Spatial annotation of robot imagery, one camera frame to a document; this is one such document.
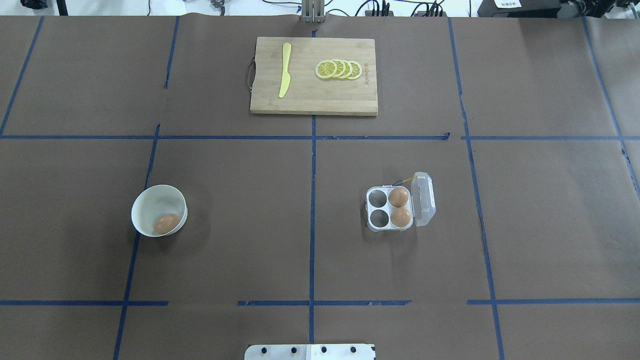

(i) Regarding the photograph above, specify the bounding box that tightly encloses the aluminium frame post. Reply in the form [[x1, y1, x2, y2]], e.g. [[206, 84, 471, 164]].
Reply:
[[301, 0, 326, 24]]

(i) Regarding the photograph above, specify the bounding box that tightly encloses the bamboo cutting board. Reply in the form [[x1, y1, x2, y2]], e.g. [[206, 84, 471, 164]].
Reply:
[[250, 36, 378, 117]]

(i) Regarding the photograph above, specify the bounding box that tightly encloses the brown egg from bowl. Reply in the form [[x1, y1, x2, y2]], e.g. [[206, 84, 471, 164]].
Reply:
[[153, 213, 182, 235]]

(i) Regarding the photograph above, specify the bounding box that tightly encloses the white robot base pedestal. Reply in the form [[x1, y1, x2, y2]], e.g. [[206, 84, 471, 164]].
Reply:
[[244, 343, 377, 360]]

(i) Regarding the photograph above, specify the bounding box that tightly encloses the white ceramic bowl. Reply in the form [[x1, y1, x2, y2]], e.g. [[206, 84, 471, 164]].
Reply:
[[130, 184, 189, 238]]

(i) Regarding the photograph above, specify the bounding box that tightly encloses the brown egg lower slot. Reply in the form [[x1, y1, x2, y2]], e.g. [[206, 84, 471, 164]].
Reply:
[[390, 207, 413, 228]]

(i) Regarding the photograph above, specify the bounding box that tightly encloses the yellow plastic knife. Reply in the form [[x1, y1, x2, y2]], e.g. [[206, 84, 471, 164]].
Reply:
[[278, 42, 292, 99]]

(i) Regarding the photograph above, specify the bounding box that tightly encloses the lemon slice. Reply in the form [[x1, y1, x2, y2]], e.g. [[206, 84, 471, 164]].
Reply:
[[331, 59, 346, 79], [336, 60, 353, 79], [346, 61, 362, 81], [314, 60, 338, 80]]

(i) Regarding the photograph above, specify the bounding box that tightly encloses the clear plastic egg box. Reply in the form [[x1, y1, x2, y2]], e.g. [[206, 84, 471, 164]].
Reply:
[[364, 172, 437, 232]]

